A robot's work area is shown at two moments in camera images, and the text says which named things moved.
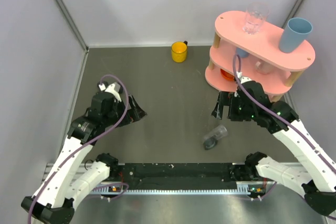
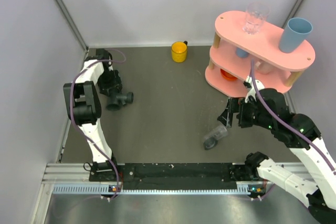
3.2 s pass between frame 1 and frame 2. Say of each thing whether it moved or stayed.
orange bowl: stayed
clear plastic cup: stayed
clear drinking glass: stayed
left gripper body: moved
